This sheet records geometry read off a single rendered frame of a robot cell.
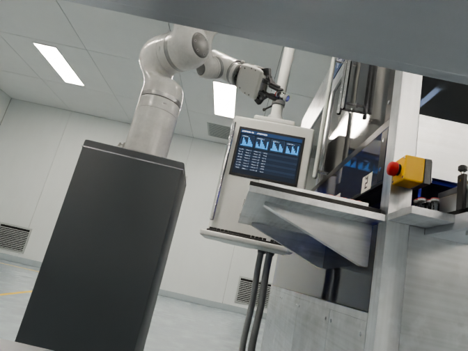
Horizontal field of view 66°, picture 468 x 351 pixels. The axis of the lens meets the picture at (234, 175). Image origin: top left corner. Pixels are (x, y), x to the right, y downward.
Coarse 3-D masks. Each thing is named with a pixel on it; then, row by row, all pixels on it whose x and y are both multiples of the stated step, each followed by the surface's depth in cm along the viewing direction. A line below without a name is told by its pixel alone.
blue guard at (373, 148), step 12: (372, 144) 128; (360, 156) 138; (372, 156) 125; (348, 168) 150; (360, 168) 135; (372, 168) 122; (336, 180) 165; (348, 180) 146; (360, 180) 132; (372, 180) 120; (324, 192) 184; (336, 192) 160; (348, 192) 143; (360, 192) 129
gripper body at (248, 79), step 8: (248, 64) 119; (240, 72) 120; (248, 72) 118; (256, 72) 116; (264, 72) 119; (240, 80) 120; (248, 80) 118; (256, 80) 116; (240, 88) 122; (248, 88) 119; (256, 88) 117; (264, 88) 120; (248, 96) 120; (256, 96) 118
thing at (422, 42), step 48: (96, 0) 34; (144, 0) 32; (192, 0) 31; (240, 0) 30; (288, 0) 29; (336, 0) 28; (384, 0) 27; (432, 0) 26; (336, 48) 33; (384, 48) 32; (432, 48) 30
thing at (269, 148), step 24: (240, 120) 219; (264, 120) 219; (288, 120) 219; (240, 144) 215; (264, 144) 214; (288, 144) 213; (312, 144) 213; (240, 168) 211; (264, 168) 210; (288, 168) 209; (240, 192) 207; (216, 216) 204
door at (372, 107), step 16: (368, 64) 157; (368, 80) 152; (384, 80) 132; (368, 96) 147; (384, 96) 128; (368, 112) 142; (384, 112) 125; (352, 128) 160; (368, 128) 138; (352, 144) 155
